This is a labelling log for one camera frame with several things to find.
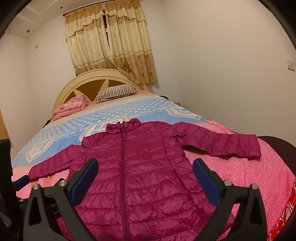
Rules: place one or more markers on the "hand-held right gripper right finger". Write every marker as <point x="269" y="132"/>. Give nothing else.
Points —
<point x="205" y="183"/>

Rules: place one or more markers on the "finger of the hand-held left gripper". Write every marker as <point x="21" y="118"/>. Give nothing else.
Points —
<point x="22" y="181"/>

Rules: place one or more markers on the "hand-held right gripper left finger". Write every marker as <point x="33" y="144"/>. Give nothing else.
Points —
<point x="85" y="180"/>

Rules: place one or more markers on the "magenta puffer jacket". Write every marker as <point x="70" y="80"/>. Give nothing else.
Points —
<point x="143" y="166"/>

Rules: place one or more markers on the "pink and blue printed bedspread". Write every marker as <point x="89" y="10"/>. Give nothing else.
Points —
<point x="231" y="176"/>

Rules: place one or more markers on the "folded pink blanket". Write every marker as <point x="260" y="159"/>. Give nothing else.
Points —
<point x="71" y="106"/>

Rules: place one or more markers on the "dark round object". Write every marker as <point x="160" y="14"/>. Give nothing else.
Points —
<point x="279" y="146"/>

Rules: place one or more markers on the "striped pillow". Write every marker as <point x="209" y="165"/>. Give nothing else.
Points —
<point x="115" y="92"/>

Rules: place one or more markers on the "cream wooden headboard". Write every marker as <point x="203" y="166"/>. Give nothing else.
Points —
<point x="69" y="88"/>

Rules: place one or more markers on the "small black object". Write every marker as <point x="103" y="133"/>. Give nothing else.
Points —
<point x="164" y="97"/>

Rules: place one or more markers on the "beige patterned curtain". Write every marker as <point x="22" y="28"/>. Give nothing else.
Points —
<point x="87" y="41"/>
<point x="131" y="46"/>

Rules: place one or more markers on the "dark curtain rod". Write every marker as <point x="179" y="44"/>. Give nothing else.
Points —
<point x="76" y="10"/>

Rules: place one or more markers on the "white wall switch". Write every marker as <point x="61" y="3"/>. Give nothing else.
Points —
<point x="290" y="63"/>

